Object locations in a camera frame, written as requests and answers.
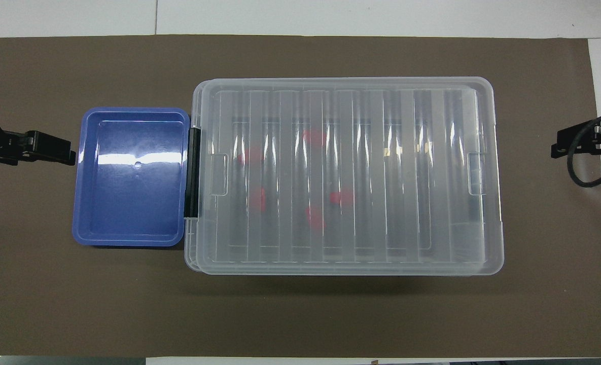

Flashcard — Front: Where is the black box latch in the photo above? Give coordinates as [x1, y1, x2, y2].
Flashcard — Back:
[184, 127, 201, 219]

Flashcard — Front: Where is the clear plastic storage box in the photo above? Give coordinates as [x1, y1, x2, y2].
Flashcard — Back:
[184, 77, 505, 277]

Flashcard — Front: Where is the blue plastic tray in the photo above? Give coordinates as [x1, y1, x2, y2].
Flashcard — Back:
[72, 106, 191, 247]

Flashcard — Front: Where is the black cable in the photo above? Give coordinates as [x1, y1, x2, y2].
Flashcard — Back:
[566, 111, 601, 189]

